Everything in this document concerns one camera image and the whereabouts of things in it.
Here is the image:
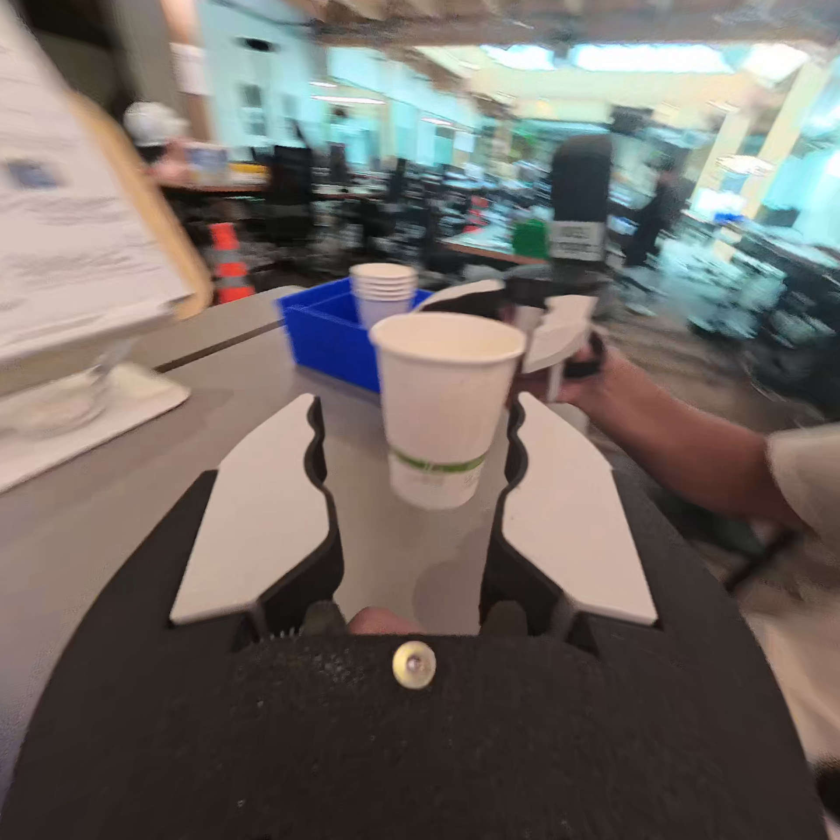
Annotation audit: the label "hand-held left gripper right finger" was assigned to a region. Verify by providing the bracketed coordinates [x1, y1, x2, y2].
[479, 392, 659, 637]

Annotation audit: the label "white blue cartons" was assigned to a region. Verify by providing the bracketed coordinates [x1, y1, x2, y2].
[185, 146, 229, 186]

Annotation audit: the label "group of white paper cups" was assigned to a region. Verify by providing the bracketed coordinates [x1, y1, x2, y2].
[369, 311, 528, 511]

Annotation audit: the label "cream shirt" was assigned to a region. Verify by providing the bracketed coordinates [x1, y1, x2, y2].
[738, 423, 840, 778]

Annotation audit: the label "person's right forearm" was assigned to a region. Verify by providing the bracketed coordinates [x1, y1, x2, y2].
[610, 367, 803, 527]

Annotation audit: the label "blue plastic bin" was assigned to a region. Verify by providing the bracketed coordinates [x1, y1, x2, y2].
[276, 277, 435, 395]

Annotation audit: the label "wood-edged desk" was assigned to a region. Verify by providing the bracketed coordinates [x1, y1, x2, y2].
[438, 230, 551, 269]

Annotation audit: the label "green plastic crate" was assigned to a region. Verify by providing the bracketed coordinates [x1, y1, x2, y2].
[512, 220, 551, 260]

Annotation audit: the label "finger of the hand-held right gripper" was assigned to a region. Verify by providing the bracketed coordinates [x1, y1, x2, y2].
[524, 295, 599, 403]
[413, 279, 508, 320]

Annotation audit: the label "person's right hand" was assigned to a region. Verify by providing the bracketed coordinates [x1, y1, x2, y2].
[512, 344, 652, 429]

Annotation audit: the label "orange traffic cone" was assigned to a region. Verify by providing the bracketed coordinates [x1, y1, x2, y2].
[209, 223, 257, 305]

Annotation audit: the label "person's left hand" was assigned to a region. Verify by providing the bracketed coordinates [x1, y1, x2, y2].
[348, 607, 421, 635]

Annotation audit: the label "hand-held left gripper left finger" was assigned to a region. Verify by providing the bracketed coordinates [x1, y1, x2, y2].
[169, 392, 345, 635]

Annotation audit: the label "black office chair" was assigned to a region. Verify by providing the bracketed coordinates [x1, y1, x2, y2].
[264, 146, 317, 263]

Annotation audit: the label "stack of nested paper cups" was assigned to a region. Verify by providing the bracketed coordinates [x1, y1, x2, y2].
[349, 262, 420, 330]

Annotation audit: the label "printed instruction sheet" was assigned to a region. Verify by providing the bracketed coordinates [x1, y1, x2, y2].
[0, 7, 193, 358]

